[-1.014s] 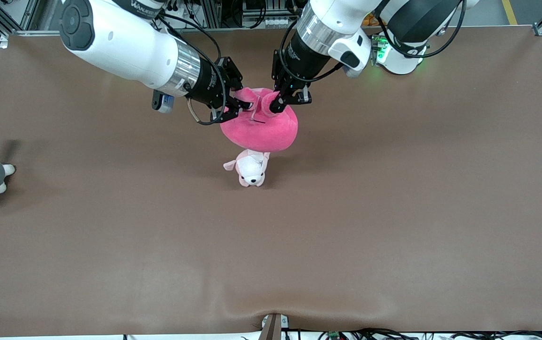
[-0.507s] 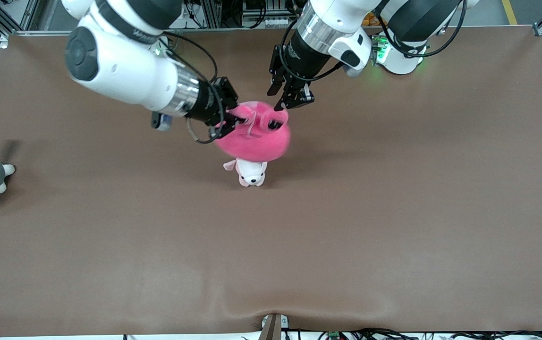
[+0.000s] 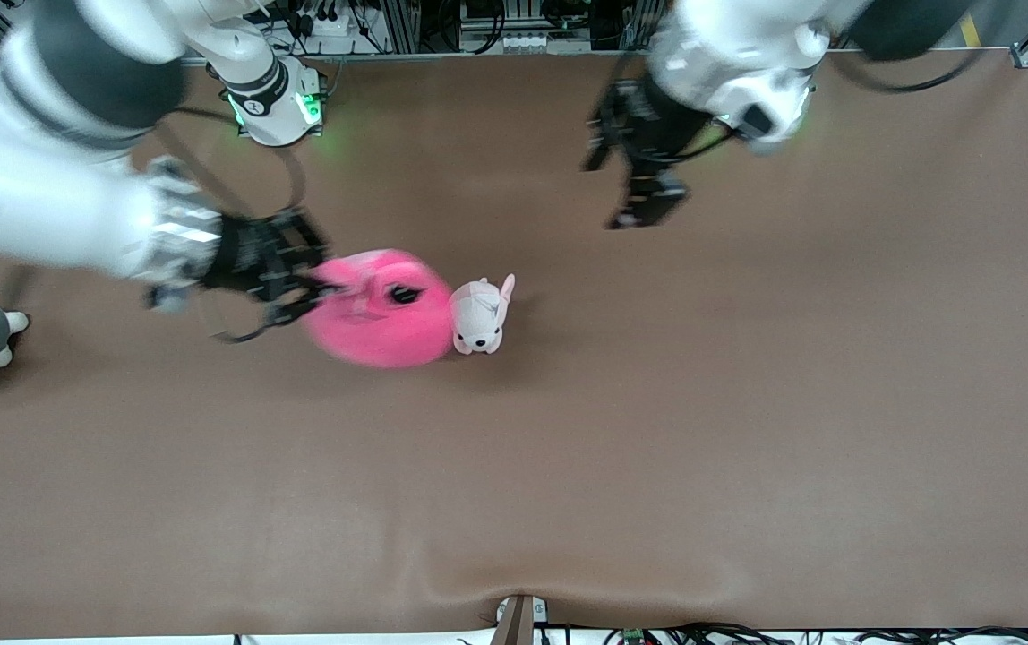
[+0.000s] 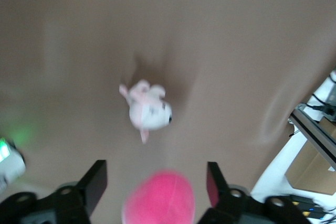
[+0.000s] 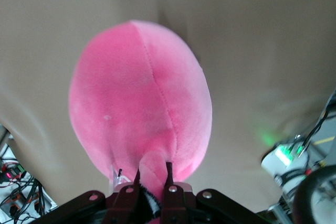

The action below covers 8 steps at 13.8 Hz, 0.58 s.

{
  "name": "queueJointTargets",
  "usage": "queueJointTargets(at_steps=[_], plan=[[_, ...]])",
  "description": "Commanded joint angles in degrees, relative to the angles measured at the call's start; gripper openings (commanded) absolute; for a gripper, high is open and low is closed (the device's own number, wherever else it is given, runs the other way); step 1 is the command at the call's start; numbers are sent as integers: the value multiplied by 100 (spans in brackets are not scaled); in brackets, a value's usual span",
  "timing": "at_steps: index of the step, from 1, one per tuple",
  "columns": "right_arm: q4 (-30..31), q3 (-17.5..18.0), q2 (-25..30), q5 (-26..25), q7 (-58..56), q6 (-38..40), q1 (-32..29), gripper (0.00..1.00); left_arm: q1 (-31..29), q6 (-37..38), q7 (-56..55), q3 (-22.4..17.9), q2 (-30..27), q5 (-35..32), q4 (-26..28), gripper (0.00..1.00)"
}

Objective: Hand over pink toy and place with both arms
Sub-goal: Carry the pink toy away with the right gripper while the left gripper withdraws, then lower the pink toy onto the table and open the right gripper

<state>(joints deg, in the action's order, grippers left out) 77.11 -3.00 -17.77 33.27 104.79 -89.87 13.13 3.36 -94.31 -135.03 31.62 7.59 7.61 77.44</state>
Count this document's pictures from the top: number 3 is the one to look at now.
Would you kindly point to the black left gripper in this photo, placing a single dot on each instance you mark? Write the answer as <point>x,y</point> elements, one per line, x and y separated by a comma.
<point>655,124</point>

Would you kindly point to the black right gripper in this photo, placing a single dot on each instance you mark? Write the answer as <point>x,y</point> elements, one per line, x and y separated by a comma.
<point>244,253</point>

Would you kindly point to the white terminal block strip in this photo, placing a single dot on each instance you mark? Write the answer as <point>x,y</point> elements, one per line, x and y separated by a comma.
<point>532,41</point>

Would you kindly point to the small green circuit board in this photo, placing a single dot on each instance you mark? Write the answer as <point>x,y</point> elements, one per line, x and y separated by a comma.
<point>632,638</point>

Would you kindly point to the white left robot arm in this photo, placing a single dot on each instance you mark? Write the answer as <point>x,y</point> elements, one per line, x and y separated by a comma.
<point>729,54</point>

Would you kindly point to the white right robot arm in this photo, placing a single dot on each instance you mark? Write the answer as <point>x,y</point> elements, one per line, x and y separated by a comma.
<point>30,179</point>

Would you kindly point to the pale pink white plush dog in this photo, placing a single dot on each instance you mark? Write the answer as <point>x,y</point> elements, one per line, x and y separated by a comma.
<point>481,318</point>

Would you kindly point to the brown table mat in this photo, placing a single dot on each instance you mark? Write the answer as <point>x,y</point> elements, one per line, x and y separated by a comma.
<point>514,493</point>

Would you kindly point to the white power strip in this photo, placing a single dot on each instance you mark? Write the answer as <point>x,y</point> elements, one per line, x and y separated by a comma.
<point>321,25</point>

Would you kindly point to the grey metal camera mount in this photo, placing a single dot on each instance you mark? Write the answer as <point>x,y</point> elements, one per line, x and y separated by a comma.
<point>518,623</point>

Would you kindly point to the round hot pink plush toy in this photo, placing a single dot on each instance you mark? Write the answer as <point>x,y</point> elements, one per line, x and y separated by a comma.
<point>389,331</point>

